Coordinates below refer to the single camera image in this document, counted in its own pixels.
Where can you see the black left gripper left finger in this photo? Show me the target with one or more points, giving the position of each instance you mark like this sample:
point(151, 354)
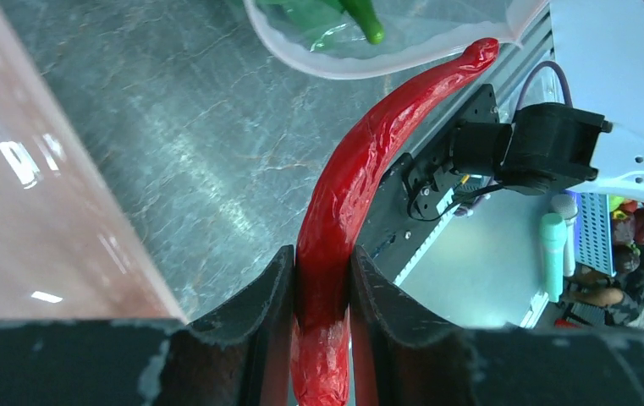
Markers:
point(237, 354)

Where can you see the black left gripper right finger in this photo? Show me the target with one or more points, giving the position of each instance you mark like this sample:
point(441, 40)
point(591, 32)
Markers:
point(404, 354)

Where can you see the red toy chili pepper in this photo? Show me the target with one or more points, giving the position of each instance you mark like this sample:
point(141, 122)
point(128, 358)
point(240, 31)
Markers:
point(319, 365)

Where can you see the clear dotted zip top bag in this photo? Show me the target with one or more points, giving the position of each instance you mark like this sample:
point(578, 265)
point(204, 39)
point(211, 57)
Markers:
point(416, 32)

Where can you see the teal toy microphone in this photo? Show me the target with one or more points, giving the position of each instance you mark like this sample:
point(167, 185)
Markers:
point(553, 235)

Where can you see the white grey toy microphone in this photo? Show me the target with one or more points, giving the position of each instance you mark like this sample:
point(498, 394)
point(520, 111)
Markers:
point(565, 205)

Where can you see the pink perforated plastic basket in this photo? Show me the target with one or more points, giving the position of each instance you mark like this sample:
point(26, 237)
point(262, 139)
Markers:
point(66, 248)

